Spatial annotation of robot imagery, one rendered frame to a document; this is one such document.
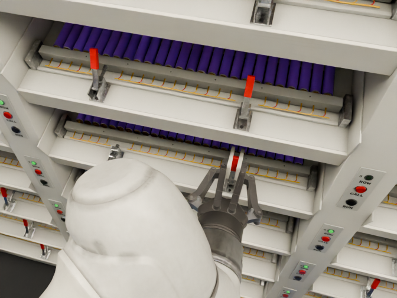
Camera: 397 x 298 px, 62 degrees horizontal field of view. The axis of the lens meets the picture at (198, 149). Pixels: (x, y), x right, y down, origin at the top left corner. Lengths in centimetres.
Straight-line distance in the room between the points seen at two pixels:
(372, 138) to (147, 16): 37
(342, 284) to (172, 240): 86
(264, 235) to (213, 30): 58
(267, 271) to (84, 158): 62
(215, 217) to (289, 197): 26
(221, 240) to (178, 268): 17
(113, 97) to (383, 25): 44
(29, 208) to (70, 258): 93
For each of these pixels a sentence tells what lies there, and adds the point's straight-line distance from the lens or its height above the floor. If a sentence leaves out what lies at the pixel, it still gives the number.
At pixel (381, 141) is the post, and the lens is 57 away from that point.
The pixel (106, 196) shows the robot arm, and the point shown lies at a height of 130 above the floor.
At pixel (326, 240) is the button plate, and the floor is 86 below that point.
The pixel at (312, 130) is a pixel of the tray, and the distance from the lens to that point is 59.
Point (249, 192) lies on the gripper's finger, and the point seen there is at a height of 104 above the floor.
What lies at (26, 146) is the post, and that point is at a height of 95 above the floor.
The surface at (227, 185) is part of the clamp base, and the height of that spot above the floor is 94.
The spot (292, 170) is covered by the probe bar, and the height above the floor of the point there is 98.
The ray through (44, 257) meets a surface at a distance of 158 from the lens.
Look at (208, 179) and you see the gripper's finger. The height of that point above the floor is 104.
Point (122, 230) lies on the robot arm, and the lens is 27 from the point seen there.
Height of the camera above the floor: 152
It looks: 49 degrees down
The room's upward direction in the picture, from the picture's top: 3 degrees clockwise
